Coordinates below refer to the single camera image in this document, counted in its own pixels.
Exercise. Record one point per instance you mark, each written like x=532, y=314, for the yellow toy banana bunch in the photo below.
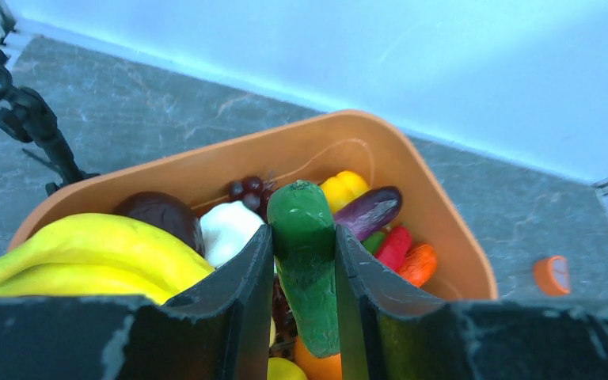
x=101, y=254

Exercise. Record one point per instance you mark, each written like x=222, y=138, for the white toy garlic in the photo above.
x=226, y=229

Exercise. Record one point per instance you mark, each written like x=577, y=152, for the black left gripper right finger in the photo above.
x=391, y=330

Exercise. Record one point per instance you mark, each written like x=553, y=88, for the yellow toy bell pepper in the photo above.
x=343, y=188

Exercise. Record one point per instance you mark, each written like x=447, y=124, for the orange semicircle toy block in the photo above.
x=552, y=276

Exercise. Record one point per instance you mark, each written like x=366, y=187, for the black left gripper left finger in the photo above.
x=217, y=329

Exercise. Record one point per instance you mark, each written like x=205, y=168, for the yellow toy lemon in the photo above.
x=283, y=369

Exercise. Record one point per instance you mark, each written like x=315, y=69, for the green toy cucumber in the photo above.
x=304, y=242

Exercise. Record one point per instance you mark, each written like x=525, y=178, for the orange plastic tub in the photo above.
x=313, y=150

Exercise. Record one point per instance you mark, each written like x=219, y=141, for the red toy chili pepper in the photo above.
x=394, y=248

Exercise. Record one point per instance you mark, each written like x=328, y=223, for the orange toy carrot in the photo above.
x=419, y=265

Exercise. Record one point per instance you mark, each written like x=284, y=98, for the dark brown toy fruit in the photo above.
x=167, y=213

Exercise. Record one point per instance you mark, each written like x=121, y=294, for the dark purple toy grapes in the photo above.
x=254, y=192

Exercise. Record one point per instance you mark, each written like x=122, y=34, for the small orange toy tangerine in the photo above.
x=328, y=368

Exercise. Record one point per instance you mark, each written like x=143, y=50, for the purple toy eggplant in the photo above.
x=371, y=211

